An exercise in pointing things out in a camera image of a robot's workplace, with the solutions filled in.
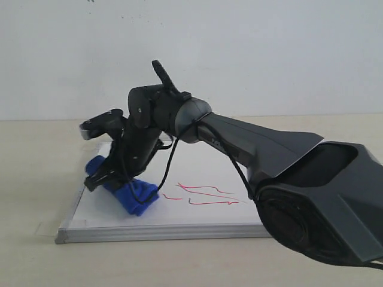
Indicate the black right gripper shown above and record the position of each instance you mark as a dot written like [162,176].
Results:
[131,151]

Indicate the blue microfiber cloth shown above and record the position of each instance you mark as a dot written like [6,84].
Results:
[135,196]

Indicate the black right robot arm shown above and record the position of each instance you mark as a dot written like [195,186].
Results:
[322,199]

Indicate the white board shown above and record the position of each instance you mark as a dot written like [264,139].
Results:
[202,197]

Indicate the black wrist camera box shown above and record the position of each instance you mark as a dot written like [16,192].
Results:
[101,124]

